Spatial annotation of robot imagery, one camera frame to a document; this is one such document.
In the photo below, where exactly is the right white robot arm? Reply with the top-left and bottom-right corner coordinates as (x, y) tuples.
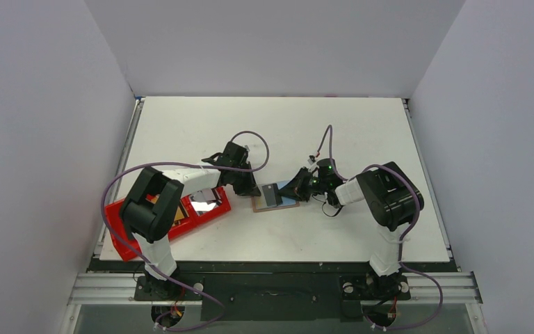
(278, 158), (424, 277)

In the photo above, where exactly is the silver mirrored card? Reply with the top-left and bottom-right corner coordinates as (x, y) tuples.
(188, 189), (223, 216)

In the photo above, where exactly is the red three-compartment bin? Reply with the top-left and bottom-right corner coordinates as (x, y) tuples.
(104, 185), (232, 262)

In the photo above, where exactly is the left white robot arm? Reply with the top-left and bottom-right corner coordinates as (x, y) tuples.
(120, 141), (260, 288)

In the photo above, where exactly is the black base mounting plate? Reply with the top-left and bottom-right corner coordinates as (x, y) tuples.
(71, 262), (457, 326)

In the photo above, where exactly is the tan leather card holder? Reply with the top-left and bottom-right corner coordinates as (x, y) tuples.
(251, 180), (300, 213)

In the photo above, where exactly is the aluminium frame rail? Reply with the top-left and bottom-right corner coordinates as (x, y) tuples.
(60, 272), (483, 333)

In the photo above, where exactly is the gold cards stack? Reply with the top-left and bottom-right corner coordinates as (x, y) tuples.
(147, 195), (187, 226)

